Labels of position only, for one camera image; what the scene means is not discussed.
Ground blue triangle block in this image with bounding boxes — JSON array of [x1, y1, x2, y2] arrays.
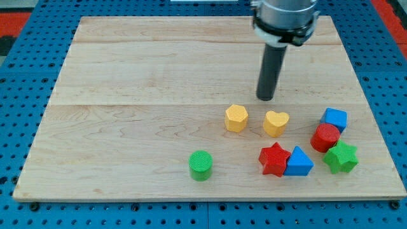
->
[[284, 146, 314, 176]]

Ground green star block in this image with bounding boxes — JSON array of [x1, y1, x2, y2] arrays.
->
[[322, 139, 359, 174]]

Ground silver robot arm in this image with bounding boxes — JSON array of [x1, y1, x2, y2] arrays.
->
[[251, 0, 319, 101]]

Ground green cylinder block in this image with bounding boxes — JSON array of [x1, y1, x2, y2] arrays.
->
[[188, 150, 213, 181]]

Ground red cylinder block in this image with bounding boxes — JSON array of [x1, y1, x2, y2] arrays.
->
[[310, 123, 340, 153]]

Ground blue cube block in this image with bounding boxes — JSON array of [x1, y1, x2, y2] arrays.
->
[[320, 108, 348, 133]]

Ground wooden board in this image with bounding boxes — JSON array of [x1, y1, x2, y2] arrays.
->
[[13, 16, 406, 202]]

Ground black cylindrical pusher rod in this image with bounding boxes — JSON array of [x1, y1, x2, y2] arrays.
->
[[256, 45, 286, 101]]

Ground yellow hexagon block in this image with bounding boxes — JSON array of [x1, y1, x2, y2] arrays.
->
[[224, 104, 249, 133]]

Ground yellow heart block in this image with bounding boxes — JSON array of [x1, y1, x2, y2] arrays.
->
[[263, 111, 290, 137]]

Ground red star block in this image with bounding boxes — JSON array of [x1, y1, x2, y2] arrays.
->
[[258, 142, 291, 177]]

